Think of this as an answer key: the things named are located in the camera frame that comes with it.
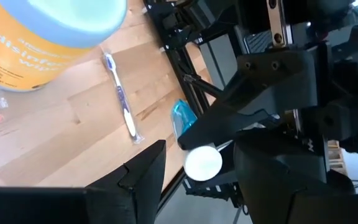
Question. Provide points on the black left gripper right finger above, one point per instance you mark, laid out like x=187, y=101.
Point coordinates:
x=284, y=193

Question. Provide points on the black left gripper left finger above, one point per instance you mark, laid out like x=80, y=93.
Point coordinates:
x=135, y=193

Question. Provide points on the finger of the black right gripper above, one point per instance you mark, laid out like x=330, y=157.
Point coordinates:
x=259, y=87

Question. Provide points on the yellow disinfecting wipes canister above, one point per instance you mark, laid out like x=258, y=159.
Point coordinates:
x=26, y=46

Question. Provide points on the black aluminium table frame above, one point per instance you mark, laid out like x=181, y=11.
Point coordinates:
x=179, y=62

